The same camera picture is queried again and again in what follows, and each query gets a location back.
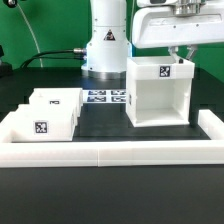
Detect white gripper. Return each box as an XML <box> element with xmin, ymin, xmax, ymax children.
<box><xmin>132</xmin><ymin>5</ymin><xmax>224</xmax><ymax>61</ymax></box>

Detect white drawer cabinet box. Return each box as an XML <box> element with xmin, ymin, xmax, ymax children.
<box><xmin>126</xmin><ymin>56</ymin><xmax>195</xmax><ymax>127</ymax></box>

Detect white front drawer tray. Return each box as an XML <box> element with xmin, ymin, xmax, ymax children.
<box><xmin>12</xmin><ymin>104</ymin><xmax>77</xmax><ymax>142</ymax></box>

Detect white drawer tray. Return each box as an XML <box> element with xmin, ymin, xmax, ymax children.
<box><xmin>12</xmin><ymin>104</ymin><xmax>77</xmax><ymax>142</ymax></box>
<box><xmin>29</xmin><ymin>88</ymin><xmax>83</xmax><ymax>116</ymax></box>

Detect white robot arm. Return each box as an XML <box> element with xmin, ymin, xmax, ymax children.
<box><xmin>82</xmin><ymin>0</ymin><xmax>224</xmax><ymax>79</ymax></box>

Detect white rear drawer tray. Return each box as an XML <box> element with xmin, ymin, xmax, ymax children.
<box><xmin>29</xmin><ymin>88</ymin><xmax>83</xmax><ymax>116</ymax></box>

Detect white U-shaped border fence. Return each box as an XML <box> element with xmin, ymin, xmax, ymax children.
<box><xmin>0</xmin><ymin>109</ymin><xmax>224</xmax><ymax>168</ymax></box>

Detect fiducial marker sheet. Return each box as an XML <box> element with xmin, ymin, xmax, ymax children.
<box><xmin>83</xmin><ymin>89</ymin><xmax>126</xmax><ymax>104</ymax></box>

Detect black device at left edge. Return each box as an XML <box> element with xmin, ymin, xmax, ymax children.
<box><xmin>0</xmin><ymin>45</ymin><xmax>13</xmax><ymax>77</ymax></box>

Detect black cables at base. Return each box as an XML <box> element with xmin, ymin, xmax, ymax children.
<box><xmin>19</xmin><ymin>47</ymin><xmax>88</xmax><ymax>69</ymax></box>

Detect thin white cable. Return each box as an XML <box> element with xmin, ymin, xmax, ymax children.
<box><xmin>14</xmin><ymin>0</ymin><xmax>44</xmax><ymax>69</ymax></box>

